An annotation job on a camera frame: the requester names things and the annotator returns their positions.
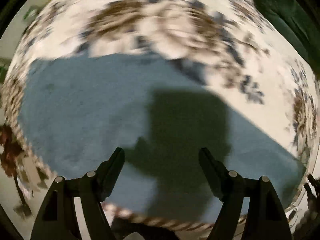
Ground dark green plush blanket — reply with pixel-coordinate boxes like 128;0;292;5
253;0;319;77

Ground red patterned cloth on floor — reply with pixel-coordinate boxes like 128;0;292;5
1;124;23;177

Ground floral bedspread with checked border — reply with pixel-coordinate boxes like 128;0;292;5
2;0;319;231

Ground blue denim jeans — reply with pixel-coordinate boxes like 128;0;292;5
18;54;305;223

